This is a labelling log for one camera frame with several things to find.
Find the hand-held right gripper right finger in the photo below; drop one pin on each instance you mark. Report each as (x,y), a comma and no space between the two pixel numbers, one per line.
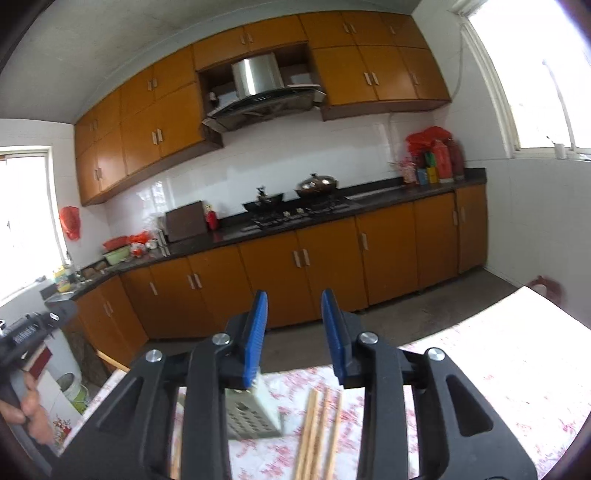
(333,341)

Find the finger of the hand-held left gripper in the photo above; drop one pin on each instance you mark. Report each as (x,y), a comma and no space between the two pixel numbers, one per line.
(62,314)

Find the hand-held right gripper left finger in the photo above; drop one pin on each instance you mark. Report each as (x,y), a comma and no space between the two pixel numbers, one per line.
(256,341)

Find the green perforated chopstick holder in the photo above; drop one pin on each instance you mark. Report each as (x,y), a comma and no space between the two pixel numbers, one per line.
(265,401)

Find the person's left hand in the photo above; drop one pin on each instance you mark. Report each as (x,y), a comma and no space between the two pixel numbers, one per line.
(37,410)

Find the yellow green container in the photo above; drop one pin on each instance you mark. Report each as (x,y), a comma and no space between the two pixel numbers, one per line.
(63,279)

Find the orange base cabinets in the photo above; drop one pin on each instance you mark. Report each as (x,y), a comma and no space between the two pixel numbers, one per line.
(323,272)

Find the white bucket with green rim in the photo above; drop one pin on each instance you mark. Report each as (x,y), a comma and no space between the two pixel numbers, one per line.
(74,392)

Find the green basin with red lid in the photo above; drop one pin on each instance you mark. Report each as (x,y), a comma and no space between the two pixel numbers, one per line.
(116,251)

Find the hanging red plastic bag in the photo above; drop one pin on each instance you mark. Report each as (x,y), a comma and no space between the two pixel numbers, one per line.
(70,221)

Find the bright side window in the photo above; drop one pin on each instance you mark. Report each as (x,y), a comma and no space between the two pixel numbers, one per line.
(23,221)

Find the red and white bag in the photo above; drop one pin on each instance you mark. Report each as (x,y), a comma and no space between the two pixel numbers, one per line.
(138,244)

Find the black kitchen countertop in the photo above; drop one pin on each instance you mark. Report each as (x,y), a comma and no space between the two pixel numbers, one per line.
(226,233)

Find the red bottle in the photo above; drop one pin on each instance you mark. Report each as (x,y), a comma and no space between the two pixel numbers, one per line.
(212,219)

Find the black gas stove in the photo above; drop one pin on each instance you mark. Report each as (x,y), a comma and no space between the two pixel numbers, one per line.
(300,213)

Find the brown wooden box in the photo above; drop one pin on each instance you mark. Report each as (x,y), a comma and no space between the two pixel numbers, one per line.
(184,222)

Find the black wok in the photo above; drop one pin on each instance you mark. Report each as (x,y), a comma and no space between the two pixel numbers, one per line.
(264,201)

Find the red floral tablecloth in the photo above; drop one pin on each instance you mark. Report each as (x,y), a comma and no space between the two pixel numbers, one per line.
(485,369)

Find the lidded dark wok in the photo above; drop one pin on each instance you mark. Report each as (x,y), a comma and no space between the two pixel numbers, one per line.
(317,183)

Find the small coloured boxes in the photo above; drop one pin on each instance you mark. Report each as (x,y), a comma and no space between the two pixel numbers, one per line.
(427,174)

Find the red plastic stool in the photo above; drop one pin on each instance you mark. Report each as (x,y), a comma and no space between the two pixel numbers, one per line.
(547,288)

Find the red plastic bags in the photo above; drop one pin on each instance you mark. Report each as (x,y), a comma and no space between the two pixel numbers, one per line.
(438,147)

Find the steel range hood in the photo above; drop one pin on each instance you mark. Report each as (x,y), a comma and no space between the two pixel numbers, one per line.
(256,78)

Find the white cup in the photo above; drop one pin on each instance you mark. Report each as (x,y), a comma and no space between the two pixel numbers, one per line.
(559,151)

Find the white framed window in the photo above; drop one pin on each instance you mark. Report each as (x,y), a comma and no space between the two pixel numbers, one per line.
(531,69)

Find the orange wall cabinets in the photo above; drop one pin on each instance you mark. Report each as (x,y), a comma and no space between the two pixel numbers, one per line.
(152,120)
(369,60)

